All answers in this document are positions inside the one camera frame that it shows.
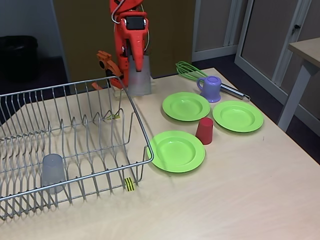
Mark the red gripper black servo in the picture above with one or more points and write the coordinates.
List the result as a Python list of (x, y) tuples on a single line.
[(135, 40)]

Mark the black waste bin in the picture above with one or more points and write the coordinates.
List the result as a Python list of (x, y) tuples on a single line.
[(17, 57)]

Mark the brown pin board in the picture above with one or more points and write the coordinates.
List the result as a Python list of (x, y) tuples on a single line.
[(80, 37)]

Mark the yellow black striped tape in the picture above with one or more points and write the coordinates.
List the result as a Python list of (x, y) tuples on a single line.
[(130, 185)]

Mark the red robot arm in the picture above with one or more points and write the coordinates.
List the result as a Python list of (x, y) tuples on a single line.
[(120, 37)]

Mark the grey translucent plastic cup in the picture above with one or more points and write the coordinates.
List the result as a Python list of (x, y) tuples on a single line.
[(53, 170), (140, 85)]

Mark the green plastic plate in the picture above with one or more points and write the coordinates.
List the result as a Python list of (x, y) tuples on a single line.
[(186, 107), (237, 116), (176, 151)]

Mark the grey framed cabinet door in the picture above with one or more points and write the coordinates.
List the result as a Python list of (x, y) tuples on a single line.
[(265, 37), (212, 25)]

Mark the beige side table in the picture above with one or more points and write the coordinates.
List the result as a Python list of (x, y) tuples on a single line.
[(307, 47)]

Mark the orange table clamp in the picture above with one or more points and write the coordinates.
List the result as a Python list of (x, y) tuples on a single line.
[(110, 65)]

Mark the purple plastic mug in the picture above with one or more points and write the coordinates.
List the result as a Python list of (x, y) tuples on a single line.
[(212, 90)]

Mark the wooden base block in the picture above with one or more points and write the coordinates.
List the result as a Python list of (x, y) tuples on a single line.
[(117, 94)]

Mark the red plastic cup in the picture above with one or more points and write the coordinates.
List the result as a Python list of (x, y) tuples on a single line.
[(205, 131)]

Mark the yellow green tape scrap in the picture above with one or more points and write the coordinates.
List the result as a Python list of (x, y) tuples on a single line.
[(113, 116)]

